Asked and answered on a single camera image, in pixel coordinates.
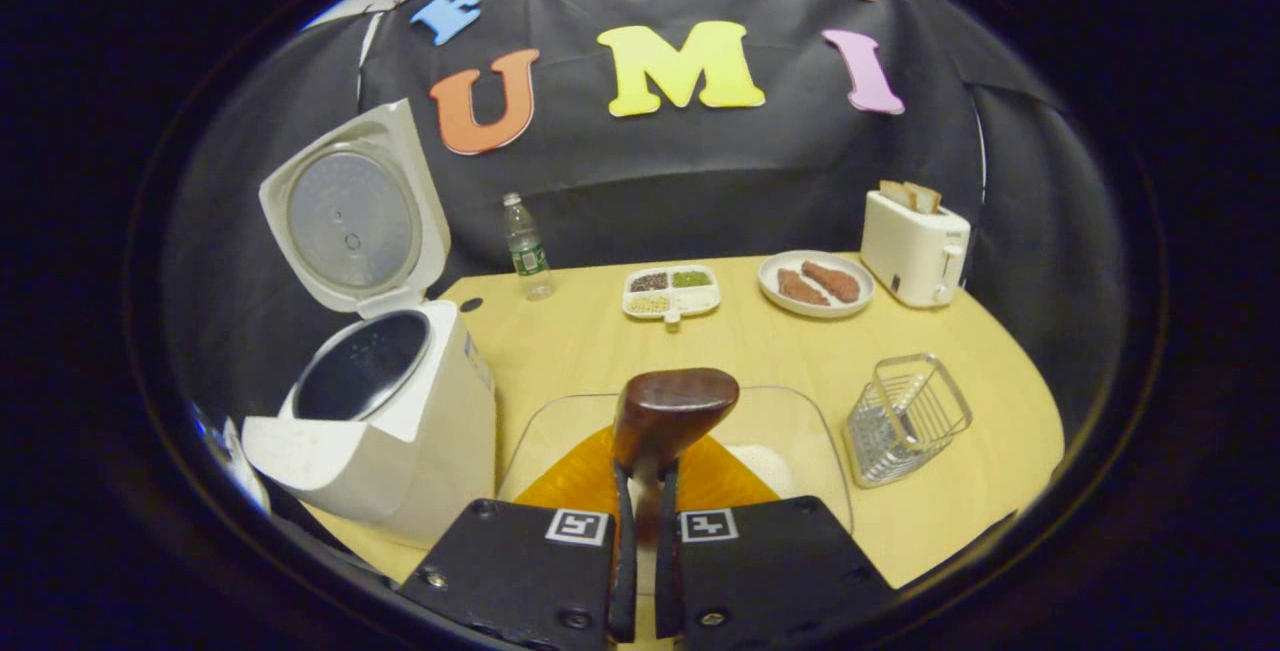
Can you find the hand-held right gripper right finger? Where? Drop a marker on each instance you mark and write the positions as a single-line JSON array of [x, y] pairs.
[[780, 571]]

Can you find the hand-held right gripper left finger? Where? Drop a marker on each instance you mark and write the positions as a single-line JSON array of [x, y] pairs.
[[520, 571]]

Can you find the clear tray of rice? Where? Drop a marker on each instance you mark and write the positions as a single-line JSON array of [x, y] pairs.
[[790, 441]]

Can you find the white rice cooker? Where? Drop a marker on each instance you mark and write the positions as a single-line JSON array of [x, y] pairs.
[[400, 451]]

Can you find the dark wooden spoon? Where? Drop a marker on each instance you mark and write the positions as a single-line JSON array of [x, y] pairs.
[[670, 411]]

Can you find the white round plate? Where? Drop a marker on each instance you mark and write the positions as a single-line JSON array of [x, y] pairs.
[[775, 303]]

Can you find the brown meat piece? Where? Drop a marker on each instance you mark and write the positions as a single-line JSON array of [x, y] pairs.
[[800, 288], [833, 281]]

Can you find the white divided grain dish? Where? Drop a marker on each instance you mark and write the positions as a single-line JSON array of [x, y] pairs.
[[670, 293]]

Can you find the clear plastic water bottle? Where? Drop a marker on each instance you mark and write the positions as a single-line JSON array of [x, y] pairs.
[[528, 256]]

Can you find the white toaster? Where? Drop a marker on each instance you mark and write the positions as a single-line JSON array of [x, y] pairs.
[[910, 251]]

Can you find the toasted bread slice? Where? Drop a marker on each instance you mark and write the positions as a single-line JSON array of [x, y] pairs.
[[895, 194], [925, 199]]

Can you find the black backdrop cloth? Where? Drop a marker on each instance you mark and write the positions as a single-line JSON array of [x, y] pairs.
[[700, 181]]

